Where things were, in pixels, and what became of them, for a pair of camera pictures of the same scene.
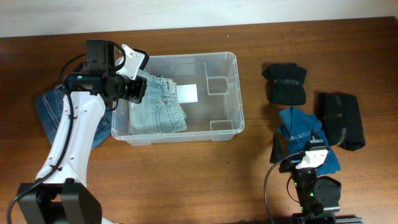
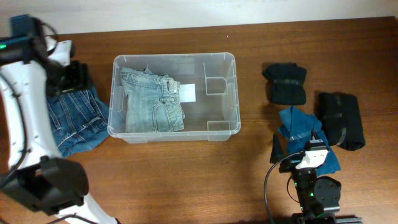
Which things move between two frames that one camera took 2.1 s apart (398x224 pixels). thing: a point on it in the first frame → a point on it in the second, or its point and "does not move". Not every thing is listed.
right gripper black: [287, 163] does not move
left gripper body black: [128, 88] → [61, 78]
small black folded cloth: [286, 81] does not move
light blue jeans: [160, 111] does not move
